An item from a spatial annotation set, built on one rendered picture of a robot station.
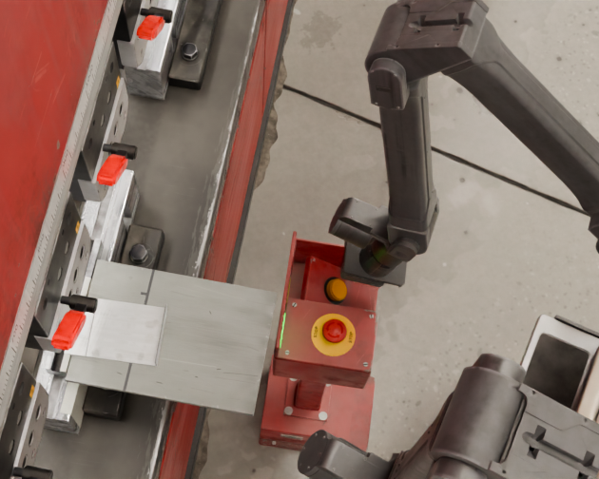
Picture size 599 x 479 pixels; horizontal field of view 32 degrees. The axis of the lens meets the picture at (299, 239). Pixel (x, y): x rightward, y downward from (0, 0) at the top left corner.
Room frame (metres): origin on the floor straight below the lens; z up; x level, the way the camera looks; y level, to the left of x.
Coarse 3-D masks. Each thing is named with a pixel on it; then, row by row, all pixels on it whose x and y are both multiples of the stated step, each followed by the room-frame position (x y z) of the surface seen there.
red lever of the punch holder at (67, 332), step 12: (60, 300) 0.35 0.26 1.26; (72, 300) 0.35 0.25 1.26; (84, 300) 0.35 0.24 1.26; (96, 300) 0.35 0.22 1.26; (72, 312) 0.33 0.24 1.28; (84, 312) 0.33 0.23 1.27; (60, 324) 0.31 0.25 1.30; (72, 324) 0.31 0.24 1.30; (84, 324) 0.32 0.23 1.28; (60, 336) 0.29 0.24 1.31; (72, 336) 0.29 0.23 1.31; (60, 348) 0.28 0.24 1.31
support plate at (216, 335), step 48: (96, 288) 0.45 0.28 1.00; (144, 288) 0.46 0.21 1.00; (192, 288) 0.47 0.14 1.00; (240, 288) 0.48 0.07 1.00; (192, 336) 0.40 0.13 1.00; (240, 336) 0.41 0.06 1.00; (96, 384) 0.31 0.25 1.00; (144, 384) 0.32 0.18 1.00; (192, 384) 0.33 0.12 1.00; (240, 384) 0.34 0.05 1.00
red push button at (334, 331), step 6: (324, 324) 0.50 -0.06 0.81; (330, 324) 0.50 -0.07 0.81; (336, 324) 0.50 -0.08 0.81; (342, 324) 0.50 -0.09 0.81; (324, 330) 0.49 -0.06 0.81; (330, 330) 0.49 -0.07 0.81; (336, 330) 0.49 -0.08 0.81; (342, 330) 0.49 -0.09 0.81; (324, 336) 0.48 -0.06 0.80; (330, 336) 0.48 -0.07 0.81; (336, 336) 0.48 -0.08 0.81; (342, 336) 0.48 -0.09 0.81; (336, 342) 0.47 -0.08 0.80
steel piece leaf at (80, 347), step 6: (90, 318) 0.40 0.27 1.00; (90, 324) 0.39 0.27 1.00; (84, 330) 0.39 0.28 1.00; (90, 330) 0.39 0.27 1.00; (78, 336) 0.37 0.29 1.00; (84, 336) 0.38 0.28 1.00; (78, 342) 0.37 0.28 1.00; (84, 342) 0.37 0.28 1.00; (72, 348) 0.36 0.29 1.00; (78, 348) 0.36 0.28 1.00; (84, 348) 0.36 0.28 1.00; (78, 354) 0.35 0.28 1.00; (84, 354) 0.35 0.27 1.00
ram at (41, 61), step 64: (0, 0) 0.45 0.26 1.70; (64, 0) 0.56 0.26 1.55; (0, 64) 0.42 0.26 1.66; (64, 64) 0.52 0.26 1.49; (0, 128) 0.39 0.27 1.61; (64, 128) 0.48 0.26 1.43; (0, 192) 0.35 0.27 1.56; (64, 192) 0.44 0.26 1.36; (0, 256) 0.31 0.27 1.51; (0, 320) 0.26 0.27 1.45
